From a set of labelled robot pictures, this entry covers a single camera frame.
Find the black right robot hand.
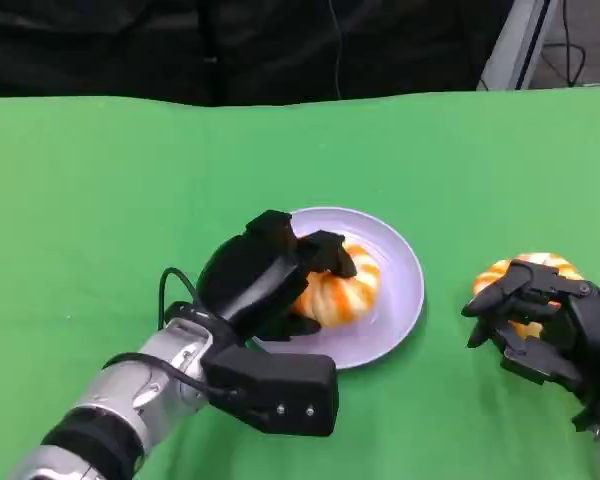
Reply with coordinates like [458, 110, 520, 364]
[461, 259, 600, 434]

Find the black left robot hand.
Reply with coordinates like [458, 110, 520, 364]
[197, 209, 359, 344]

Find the orange white toy bread roll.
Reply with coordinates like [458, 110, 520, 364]
[289, 243, 381, 330]
[473, 252, 584, 339]

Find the green table cloth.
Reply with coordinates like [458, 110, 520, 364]
[0, 84, 600, 480]

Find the lilac plate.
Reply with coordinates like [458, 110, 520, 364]
[249, 206, 425, 370]

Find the black cloth curtain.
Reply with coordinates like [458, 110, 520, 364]
[0, 0, 514, 107]

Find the black looping arm cable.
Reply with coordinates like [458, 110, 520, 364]
[158, 268, 204, 331]

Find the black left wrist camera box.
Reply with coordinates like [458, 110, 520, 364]
[201, 347, 340, 439]

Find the black camera box cable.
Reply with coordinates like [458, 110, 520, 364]
[102, 352, 244, 401]

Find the grey metal frame post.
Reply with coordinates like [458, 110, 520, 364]
[477, 0, 559, 91]

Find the black floor cable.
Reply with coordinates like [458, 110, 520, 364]
[542, 0, 589, 89]

